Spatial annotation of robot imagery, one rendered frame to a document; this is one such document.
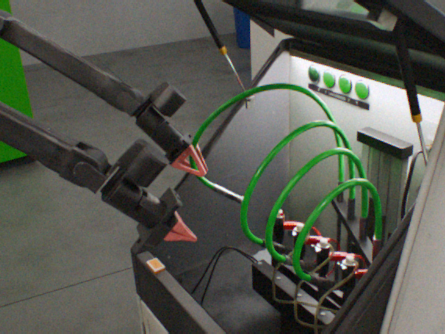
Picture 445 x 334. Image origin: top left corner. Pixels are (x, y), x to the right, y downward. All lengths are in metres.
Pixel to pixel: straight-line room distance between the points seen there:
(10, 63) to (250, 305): 3.21
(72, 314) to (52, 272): 0.41
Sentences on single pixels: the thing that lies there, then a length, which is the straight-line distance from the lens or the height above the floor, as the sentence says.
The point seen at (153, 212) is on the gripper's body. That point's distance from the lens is 1.02.
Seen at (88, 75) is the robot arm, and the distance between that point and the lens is 1.38.
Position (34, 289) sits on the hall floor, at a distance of 3.21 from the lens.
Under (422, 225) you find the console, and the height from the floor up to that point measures 1.27.
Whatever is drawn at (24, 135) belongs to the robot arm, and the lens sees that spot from 1.01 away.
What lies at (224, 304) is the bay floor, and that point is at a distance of 1.57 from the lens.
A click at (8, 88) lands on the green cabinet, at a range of 4.44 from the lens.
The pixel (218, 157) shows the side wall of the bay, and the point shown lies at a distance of 1.60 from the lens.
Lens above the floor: 1.83
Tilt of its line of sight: 26 degrees down
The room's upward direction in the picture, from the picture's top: 3 degrees counter-clockwise
